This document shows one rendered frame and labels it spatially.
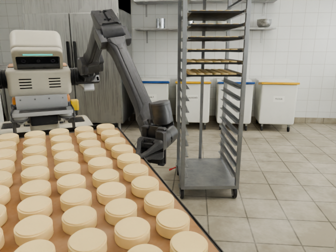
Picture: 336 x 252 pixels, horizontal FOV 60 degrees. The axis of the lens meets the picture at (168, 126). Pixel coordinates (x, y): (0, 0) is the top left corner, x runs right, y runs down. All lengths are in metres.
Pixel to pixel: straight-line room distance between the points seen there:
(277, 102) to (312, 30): 1.40
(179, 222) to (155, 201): 0.06
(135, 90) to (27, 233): 0.58
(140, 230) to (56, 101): 1.11
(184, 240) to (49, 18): 4.43
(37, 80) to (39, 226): 1.08
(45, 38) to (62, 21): 3.17
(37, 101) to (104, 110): 3.07
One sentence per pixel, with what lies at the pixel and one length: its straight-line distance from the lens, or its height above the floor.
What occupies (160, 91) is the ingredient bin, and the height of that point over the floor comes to 0.61.
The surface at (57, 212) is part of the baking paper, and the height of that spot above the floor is 0.98.
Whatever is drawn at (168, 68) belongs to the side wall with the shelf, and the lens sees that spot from 5.14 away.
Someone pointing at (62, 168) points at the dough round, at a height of 1.01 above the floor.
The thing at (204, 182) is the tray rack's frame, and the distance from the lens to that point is 2.53.
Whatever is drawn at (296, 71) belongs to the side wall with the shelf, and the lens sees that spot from 5.39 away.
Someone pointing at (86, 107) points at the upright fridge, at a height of 0.39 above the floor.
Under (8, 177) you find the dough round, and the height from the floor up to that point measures 1.01.
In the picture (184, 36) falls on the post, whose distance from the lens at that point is 2.19.
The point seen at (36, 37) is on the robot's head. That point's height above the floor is 1.29.
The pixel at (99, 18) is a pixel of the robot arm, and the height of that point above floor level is 1.34.
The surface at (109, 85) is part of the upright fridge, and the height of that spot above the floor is 0.73.
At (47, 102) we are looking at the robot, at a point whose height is 1.00.
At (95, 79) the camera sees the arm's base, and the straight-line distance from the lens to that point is 1.51.
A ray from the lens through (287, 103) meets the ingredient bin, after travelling 4.72.
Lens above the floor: 1.24
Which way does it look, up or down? 15 degrees down
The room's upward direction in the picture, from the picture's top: straight up
